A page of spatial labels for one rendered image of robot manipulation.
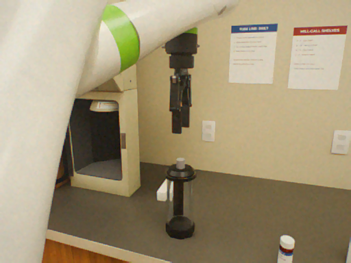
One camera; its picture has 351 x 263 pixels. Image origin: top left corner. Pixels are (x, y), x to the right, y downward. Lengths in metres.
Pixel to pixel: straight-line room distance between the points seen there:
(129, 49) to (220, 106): 0.95
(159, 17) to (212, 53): 0.87
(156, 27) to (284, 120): 0.98
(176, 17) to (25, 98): 0.39
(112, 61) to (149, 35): 0.09
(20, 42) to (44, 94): 0.04
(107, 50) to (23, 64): 0.24
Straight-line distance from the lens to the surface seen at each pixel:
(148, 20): 0.47
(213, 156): 1.42
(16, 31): 0.20
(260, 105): 1.33
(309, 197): 1.29
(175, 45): 0.73
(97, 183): 1.23
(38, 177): 0.18
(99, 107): 1.12
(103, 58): 0.41
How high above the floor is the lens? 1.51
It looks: 14 degrees down
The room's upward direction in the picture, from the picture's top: straight up
